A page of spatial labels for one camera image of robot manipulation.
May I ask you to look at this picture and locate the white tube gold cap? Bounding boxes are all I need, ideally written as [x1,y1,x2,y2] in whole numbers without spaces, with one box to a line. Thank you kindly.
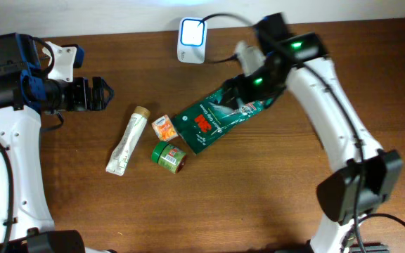
[105,106,150,176]

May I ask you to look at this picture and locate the green lidded jar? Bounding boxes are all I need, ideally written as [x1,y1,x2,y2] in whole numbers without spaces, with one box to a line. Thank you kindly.
[151,141,187,174]

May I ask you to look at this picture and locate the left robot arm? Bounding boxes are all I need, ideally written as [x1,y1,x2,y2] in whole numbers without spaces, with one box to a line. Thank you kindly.
[0,33,114,252]

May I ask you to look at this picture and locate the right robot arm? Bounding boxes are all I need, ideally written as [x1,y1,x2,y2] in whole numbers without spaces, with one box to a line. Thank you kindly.
[234,13,403,252]

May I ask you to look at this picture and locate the orange tissue packet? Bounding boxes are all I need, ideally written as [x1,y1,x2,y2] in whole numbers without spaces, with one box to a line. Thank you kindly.
[151,115,178,142]

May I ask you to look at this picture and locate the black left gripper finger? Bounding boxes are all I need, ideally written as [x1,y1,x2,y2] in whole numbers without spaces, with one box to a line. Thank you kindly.
[91,93,114,111]
[92,77,114,95]

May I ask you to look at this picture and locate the green 3M gloves packet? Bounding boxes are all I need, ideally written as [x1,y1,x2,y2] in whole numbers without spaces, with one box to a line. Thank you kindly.
[172,88,264,155]

